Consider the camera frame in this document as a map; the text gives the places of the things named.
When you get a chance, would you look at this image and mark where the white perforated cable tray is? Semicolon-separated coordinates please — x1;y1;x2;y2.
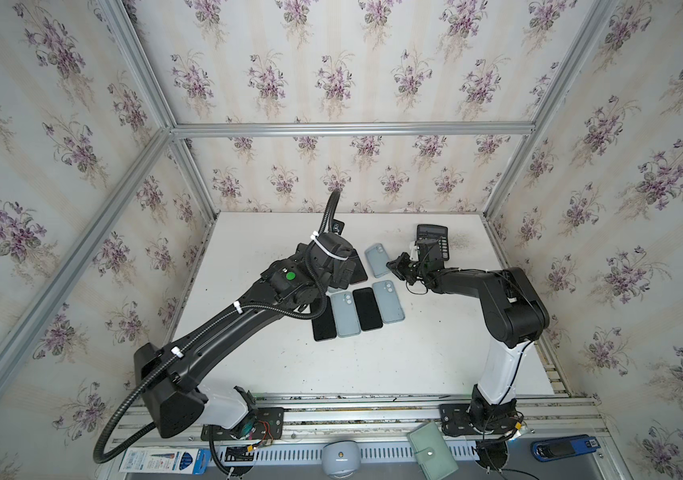
223;441;481;468

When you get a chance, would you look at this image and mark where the blue white box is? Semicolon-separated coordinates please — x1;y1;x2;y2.
119;447;211;475

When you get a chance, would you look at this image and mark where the blue handheld device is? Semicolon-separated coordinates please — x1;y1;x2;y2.
531;434;601;463

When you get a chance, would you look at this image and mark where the black round puck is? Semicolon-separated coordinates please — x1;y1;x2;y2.
475;441;509;472

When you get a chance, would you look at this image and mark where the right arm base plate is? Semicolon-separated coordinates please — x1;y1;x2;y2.
439;401;521;437

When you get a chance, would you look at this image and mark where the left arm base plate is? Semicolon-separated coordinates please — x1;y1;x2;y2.
201;407;285;442

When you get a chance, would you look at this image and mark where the green wallet pouch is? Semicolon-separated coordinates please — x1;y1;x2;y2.
407;422;459;480

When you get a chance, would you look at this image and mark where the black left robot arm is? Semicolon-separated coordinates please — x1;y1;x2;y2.
92;189;355;464

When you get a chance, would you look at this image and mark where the grey round device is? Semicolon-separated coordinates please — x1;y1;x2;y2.
321;440;361;479

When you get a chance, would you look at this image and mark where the black desk calculator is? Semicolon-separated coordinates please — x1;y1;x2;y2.
417;223;451;261

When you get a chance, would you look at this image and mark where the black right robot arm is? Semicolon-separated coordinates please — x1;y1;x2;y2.
387;239;551;429

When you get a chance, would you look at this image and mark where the light blue phone case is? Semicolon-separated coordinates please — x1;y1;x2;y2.
329;292;361;338

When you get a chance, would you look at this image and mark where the black phone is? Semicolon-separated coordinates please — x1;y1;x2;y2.
349;255;369;285

